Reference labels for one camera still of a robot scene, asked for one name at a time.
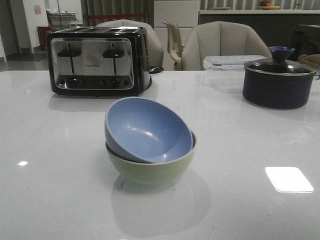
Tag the blue bowl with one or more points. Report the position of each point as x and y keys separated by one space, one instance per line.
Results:
x=142 y=130

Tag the green bowl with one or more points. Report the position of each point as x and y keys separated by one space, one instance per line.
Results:
x=152 y=173

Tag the beige armchair left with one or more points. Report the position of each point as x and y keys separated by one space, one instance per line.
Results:
x=155 y=48

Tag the beige armchair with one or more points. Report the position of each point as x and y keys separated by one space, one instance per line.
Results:
x=155 y=48
x=220 y=38

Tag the cream plastic chair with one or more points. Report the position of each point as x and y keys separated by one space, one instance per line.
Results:
x=174 y=44

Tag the black and chrome toaster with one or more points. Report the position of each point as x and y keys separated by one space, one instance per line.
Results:
x=99 y=61

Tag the clear plastic food container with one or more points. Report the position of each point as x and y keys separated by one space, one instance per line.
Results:
x=228 y=62

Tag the beige armchair right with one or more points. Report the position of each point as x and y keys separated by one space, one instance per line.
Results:
x=220 y=38

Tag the white cabinet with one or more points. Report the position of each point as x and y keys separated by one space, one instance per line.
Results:
x=182 y=12

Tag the dark blue cooking pot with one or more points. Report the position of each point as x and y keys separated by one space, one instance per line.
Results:
x=277 y=90

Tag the glass pot lid blue knob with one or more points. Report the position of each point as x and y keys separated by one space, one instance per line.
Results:
x=279 y=65

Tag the metal trolley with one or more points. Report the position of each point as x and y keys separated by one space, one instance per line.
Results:
x=61 y=20

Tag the red bin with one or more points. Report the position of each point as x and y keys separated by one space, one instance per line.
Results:
x=42 y=31

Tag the dark counter with light top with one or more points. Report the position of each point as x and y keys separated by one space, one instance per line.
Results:
x=275 y=27

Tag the fruit plate on counter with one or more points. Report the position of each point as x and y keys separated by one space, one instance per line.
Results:
x=267 y=5

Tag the woven basket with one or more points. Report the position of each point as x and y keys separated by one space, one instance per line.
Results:
x=312 y=60

